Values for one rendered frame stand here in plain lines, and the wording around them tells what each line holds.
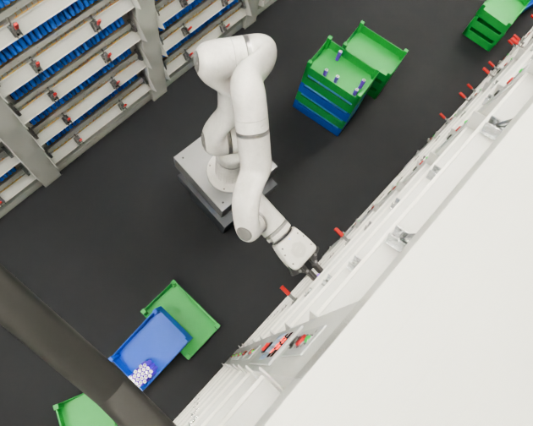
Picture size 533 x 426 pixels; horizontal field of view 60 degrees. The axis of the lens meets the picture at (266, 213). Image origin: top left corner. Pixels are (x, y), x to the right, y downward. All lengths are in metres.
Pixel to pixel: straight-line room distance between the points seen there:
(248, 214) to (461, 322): 0.87
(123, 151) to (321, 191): 1.03
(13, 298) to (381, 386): 0.28
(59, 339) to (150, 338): 1.85
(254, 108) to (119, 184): 1.33
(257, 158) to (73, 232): 1.33
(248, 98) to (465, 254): 0.82
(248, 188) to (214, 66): 0.34
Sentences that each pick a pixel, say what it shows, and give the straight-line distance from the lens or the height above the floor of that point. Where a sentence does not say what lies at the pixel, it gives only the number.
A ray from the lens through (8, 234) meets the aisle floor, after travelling 2.46.
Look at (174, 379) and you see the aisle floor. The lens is 2.20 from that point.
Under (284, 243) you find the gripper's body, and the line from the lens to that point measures 1.35.
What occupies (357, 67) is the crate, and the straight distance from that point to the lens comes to 2.43.
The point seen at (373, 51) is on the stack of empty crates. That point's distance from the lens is 2.74.
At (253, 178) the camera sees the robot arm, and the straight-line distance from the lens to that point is 1.25.
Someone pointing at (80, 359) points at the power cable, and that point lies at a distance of 0.32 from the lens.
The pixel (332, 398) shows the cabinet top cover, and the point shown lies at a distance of 0.40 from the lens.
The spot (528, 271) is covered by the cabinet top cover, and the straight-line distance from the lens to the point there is 0.49.
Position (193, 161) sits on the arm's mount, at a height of 0.38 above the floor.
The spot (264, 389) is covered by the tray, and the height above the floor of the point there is 1.56.
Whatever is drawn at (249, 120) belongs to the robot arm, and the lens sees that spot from 1.19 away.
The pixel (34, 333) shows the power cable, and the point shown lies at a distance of 0.31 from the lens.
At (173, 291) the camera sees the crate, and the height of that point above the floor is 0.00.
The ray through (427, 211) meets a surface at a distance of 0.75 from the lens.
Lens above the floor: 2.20
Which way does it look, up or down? 71 degrees down
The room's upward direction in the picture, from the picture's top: 22 degrees clockwise
